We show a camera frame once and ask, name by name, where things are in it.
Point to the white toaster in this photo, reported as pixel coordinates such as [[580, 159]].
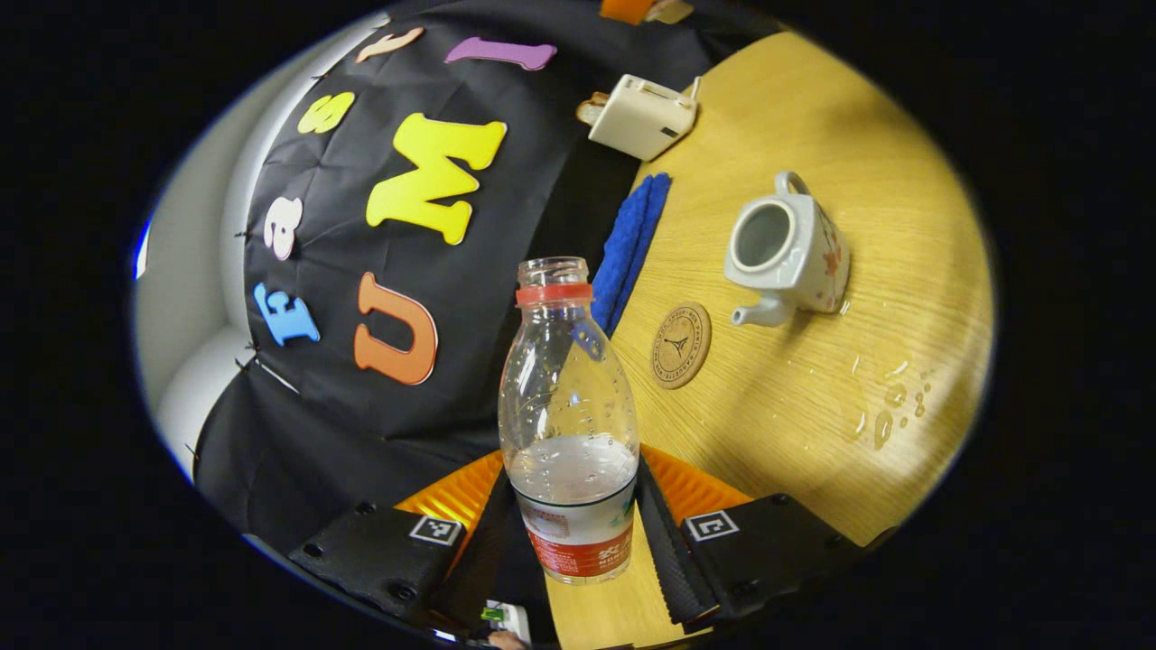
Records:
[[637, 117]]

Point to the white floral teacup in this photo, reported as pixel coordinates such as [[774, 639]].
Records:
[[804, 262]]

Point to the blue folded towel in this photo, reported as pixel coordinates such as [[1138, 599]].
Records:
[[632, 244]]

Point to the spilled water drops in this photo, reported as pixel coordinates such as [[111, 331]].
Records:
[[882, 429]]

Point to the toast bread slice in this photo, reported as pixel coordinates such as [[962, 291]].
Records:
[[591, 108]]

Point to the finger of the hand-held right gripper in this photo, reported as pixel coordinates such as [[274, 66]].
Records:
[[625, 9]]

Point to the round brown coaster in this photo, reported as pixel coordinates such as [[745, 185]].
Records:
[[680, 346]]

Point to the white side desk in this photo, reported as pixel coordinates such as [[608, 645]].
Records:
[[517, 618]]

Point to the clear plastic water bottle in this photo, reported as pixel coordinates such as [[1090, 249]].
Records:
[[569, 506]]

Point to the black backdrop cloth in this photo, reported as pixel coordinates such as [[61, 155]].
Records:
[[542, 181]]

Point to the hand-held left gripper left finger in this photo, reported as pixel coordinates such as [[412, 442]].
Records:
[[488, 560]]

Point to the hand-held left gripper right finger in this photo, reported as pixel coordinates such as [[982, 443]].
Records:
[[668, 560]]

